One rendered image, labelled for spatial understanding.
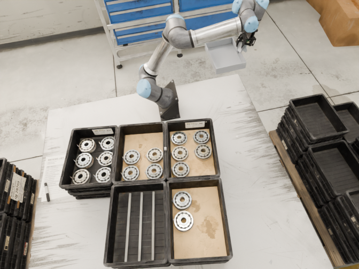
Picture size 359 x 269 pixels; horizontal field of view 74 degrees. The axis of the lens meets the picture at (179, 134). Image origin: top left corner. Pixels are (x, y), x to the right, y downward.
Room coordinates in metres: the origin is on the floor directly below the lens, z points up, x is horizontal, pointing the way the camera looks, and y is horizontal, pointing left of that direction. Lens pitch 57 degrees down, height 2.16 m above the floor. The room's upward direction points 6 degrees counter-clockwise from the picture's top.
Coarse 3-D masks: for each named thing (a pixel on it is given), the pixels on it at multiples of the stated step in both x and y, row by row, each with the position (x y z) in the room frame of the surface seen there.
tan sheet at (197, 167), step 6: (174, 132) 0.88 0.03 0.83; (186, 132) 0.87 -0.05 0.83; (192, 132) 0.86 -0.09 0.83; (180, 138) 0.83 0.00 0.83; (192, 138) 0.82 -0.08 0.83; (186, 144) 0.78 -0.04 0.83; (192, 144) 0.78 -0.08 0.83; (210, 144) 0.76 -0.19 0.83; (192, 150) 0.73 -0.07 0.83; (192, 156) 0.69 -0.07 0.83; (210, 156) 0.67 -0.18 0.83; (174, 162) 0.66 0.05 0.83; (186, 162) 0.65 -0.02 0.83; (192, 162) 0.65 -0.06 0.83; (198, 162) 0.64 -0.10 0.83; (204, 162) 0.64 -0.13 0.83; (210, 162) 0.63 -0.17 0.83; (192, 168) 0.61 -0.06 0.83; (198, 168) 0.60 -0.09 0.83; (204, 168) 0.60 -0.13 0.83; (210, 168) 0.60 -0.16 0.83; (192, 174) 0.57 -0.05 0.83; (198, 174) 0.57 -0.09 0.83; (204, 174) 0.56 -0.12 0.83; (210, 174) 0.56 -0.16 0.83
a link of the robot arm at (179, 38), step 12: (252, 12) 1.19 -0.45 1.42; (216, 24) 1.17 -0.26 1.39; (228, 24) 1.15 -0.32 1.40; (240, 24) 1.14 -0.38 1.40; (252, 24) 1.11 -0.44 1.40; (168, 36) 1.20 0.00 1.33; (180, 36) 1.15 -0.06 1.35; (192, 36) 1.13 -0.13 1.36; (204, 36) 1.13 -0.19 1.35; (216, 36) 1.13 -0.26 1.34; (180, 48) 1.14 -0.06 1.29
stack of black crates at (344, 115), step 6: (348, 102) 1.30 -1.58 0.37; (354, 102) 1.29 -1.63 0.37; (336, 108) 1.28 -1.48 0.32; (342, 108) 1.29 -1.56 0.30; (348, 108) 1.29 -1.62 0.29; (354, 108) 1.25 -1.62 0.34; (342, 114) 1.24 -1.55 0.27; (348, 114) 1.24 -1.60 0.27; (354, 114) 1.21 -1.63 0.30; (348, 120) 1.17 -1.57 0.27; (354, 120) 1.17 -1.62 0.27; (348, 126) 1.10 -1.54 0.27; (354, 126) 1.10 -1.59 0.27; (348, 132) 1.04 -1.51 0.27; (354, 132) 1.04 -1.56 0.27; (342, 138) 0.95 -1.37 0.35; (348, 138) 0.98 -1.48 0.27; (354, 138) 0.98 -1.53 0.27; (348, 144) 0.89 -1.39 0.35
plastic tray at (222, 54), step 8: (224, 40) 1.43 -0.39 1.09; (232, 40) 1.43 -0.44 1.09; (208, 48) 1.42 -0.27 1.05; (216, 48) 1.41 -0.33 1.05; (224, 48) 1.40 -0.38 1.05; (232, 48) 1.38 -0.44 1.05; (208, 56) 1.33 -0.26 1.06; (216, 56) 1.32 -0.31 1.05; (224, 56) 1.31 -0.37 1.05; (232, 56) 1.30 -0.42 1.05; (240, 56) 1.26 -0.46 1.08; (216, 64) 1.25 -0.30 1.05; (224, 64) 1.24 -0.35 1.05; (232, 64) 1.23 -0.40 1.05; (240, 64) 1.17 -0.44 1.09; (216, 72) 1.15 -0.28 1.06; (224, 72) 1.16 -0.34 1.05
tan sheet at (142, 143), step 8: (128, 136) 0.89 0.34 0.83; (136, 136) 0.89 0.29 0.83; (144, 136) 0.88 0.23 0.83; (152, 136) 0.87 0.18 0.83; (160, 136) 0.86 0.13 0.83; (128, 144) 0.83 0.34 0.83; (136, 144) 0.82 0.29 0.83; (144, 144) 0.82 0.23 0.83; (152, 144) 0.81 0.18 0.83; (160, 144) 0.80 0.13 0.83; (144, 152) 0.76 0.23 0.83; (144, 160) 0.70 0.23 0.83; (144, 168) 0.64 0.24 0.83; (144, 176) 0.59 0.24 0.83
